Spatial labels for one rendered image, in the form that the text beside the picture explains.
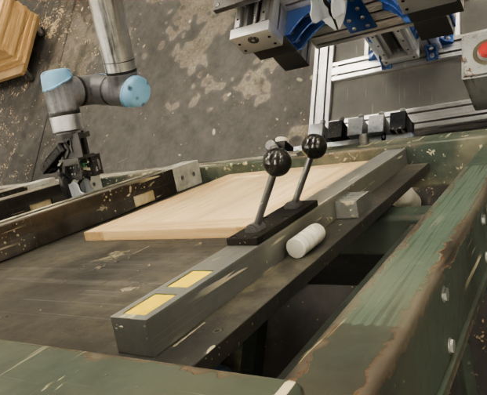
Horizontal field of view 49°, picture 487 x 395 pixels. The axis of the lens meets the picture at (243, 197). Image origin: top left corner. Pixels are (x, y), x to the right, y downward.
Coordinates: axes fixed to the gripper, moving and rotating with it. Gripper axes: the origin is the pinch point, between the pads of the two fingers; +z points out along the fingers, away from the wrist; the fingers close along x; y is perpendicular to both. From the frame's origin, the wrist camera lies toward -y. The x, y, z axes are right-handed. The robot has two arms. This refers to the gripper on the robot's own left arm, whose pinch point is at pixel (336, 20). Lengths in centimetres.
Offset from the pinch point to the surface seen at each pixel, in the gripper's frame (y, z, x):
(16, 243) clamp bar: 42, 12, -62
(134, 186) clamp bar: 8, 27, -63
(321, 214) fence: 30.3, 18.2, -0.5
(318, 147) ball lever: 29.5, 5.4, 3.4
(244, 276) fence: 52, 7, 0
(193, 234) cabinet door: 34.7, 17.8, -24.1
